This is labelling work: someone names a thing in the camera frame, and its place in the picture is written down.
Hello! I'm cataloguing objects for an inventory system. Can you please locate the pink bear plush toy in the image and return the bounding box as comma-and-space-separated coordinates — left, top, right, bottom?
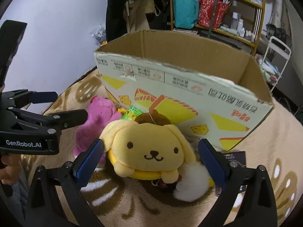
73, 96, 122, 157

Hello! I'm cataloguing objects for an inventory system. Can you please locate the yellow dog plush toy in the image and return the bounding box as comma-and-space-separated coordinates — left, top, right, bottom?
100, 111, 197, 184

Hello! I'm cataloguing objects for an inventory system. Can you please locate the person's left hand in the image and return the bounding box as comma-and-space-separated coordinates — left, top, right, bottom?
0, 154, 21, 185

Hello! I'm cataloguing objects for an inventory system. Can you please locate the black Face tissue pack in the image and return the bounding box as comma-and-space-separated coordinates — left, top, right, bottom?
222, 151, 247, 167

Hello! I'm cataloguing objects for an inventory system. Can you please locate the green tissue pack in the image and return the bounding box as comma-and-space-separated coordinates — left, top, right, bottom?
118, 106, 143, 120

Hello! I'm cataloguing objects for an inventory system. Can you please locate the printed cardboard box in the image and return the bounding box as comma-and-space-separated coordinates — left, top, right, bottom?
94, 30, 274, 151

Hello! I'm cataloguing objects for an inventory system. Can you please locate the plastic snack bag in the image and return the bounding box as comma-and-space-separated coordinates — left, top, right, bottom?
90, 24, 107, 44

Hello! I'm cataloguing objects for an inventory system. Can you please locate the beige hanging coat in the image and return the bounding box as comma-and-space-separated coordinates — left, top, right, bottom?
123, 0, 155, 33

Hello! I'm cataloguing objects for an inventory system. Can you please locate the white trolley cart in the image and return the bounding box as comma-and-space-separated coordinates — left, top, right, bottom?
259, 36, 292, 92

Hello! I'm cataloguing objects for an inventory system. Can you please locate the green pole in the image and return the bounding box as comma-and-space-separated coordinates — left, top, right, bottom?
207, 0, 218, 38

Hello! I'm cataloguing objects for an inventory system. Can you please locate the teal bag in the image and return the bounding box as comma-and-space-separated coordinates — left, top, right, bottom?
173, 0, 199, 29

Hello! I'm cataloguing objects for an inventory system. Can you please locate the yellow wooden shelf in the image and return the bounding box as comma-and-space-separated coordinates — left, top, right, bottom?
170, 0, 265, 55

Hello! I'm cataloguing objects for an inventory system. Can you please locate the red patterned gift bag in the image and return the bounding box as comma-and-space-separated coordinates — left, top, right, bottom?
198, 0, 231, 30

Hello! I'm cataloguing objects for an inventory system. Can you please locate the white fluffy plush keychain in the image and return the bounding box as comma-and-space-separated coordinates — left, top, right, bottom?
173, 162, 211, 202

